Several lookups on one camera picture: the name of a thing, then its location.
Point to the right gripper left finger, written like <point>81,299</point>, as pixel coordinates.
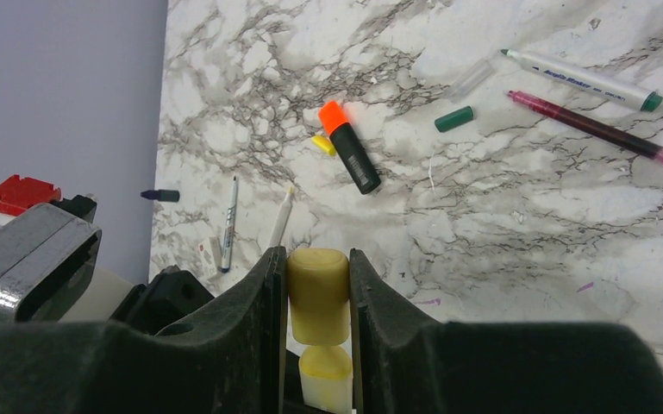
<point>226,357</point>

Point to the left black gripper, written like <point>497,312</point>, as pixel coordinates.
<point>171,295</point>

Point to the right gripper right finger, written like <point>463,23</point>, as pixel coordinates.
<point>404,361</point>

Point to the yellow marker pen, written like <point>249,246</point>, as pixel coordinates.
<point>326,375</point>

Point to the white yellow highlighter pen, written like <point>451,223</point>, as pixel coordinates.
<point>281,219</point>

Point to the yellow marker cap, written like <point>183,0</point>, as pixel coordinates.
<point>318,287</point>

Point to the small yellow highlighter cap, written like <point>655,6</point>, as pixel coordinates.
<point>324,144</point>

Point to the thin white blue pen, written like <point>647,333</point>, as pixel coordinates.
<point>227,240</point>

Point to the clear pen cap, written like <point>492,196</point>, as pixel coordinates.
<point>469,80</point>

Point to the pink red pen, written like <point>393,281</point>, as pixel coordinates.
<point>589,126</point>

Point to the small white staples box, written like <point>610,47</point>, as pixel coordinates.
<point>210,256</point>

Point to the dark blue cap near edge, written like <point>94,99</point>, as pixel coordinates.
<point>161,195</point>

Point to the orange capped black highlighter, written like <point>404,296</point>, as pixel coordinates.
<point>349,147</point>

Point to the green marker cap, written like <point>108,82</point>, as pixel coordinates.
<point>454,119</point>

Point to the white green acrylic marker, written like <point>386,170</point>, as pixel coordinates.
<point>594,83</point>

